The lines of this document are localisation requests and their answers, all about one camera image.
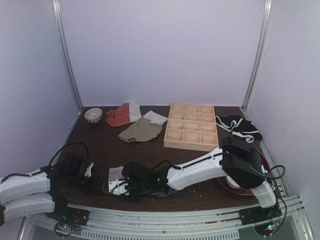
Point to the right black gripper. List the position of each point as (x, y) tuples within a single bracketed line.
[(130, 189)]

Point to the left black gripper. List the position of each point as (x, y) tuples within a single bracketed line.
[(93, 182)]

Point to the mauve and cream underwear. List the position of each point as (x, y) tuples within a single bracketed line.
[(115, 173)]

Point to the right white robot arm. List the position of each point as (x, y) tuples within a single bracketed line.
[(233, 160)]

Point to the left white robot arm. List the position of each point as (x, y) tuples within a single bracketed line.
[(43, 190)]

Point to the olive green underwear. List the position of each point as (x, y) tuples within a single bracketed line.
[(146, 128)]

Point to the orange underwear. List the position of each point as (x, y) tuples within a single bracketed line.
[(125, 114)]

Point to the small patterned bowl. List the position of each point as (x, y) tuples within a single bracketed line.
[(93, 115)]

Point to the wooden compartment tray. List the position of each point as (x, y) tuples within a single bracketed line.
[(191, 127)]

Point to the round red tray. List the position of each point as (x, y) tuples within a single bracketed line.
[(243, 191)]

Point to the white bowl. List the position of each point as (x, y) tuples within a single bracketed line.
[(232, 183)]

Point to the black and white garment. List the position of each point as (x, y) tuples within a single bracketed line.
[(239, 127)]

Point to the front aluminium rail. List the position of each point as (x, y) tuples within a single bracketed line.
[(235, 223)]

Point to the left aluminium frame post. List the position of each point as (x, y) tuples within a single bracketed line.
[(58, 17)]

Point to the aluminium frame post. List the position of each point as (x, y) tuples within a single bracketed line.
[(58, 17), (257, 64)]

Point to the right aluminium frame post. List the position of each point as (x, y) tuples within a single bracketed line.
[(257, 64)]

